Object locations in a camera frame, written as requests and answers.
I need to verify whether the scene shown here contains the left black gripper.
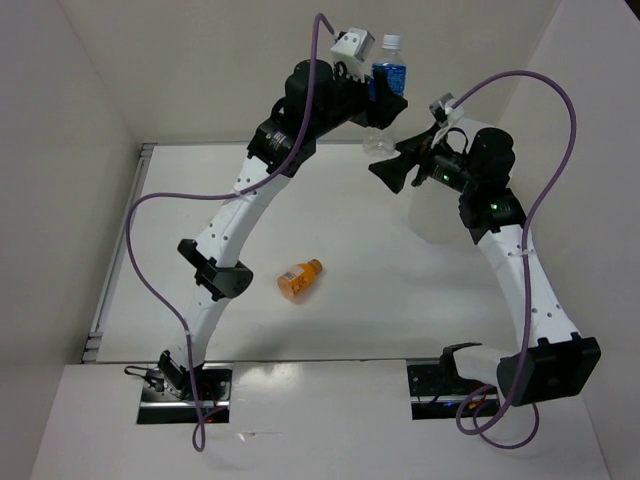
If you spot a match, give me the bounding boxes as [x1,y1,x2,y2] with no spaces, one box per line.
[311,61,408,138]

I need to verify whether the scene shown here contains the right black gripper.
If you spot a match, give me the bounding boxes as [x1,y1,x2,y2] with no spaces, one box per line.
[370,121,481,194]

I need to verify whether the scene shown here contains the blue label plastic bottle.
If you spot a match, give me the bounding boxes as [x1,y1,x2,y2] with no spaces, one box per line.
[363,34,407,157]

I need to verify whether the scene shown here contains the orange plastic bottle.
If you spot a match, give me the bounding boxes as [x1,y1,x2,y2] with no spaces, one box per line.
[277,259,324,300]

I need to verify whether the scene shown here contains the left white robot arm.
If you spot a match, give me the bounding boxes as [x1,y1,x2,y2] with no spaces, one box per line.
[158,61,408,400]

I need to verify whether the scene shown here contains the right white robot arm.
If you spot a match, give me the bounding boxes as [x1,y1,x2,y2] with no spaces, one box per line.
[369,127,601,406]

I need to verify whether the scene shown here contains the translucent white bin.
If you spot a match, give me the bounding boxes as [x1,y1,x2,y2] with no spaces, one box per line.
[409,178,476,250]

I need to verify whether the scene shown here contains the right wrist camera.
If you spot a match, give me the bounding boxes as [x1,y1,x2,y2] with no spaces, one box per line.
[429,93,465,129]

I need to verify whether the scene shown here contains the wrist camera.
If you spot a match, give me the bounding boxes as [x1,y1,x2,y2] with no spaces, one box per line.
[429,93,465,129]
[330,27,375,65]

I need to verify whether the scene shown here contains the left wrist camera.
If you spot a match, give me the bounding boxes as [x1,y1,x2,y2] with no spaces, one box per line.
[330,27,375,65]

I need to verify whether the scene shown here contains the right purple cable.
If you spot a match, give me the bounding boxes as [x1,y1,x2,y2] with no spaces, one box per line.
[447,70,577,448]

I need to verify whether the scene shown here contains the purple cable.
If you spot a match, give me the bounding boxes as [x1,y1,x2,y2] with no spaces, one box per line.
[126,13,337,452]
[447,70,577,448]

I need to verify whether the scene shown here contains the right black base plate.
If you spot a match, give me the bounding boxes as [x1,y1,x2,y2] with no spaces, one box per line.
[406,362,483,421]

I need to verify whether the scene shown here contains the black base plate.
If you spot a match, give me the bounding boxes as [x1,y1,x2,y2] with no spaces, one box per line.
[125,366,232,425]
[406,362,483,421]

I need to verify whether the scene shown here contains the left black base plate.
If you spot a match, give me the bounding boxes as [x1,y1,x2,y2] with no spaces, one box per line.
[125,366,232,425]

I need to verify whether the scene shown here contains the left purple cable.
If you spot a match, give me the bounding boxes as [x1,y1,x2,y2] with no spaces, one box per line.
[126,13,337,452]

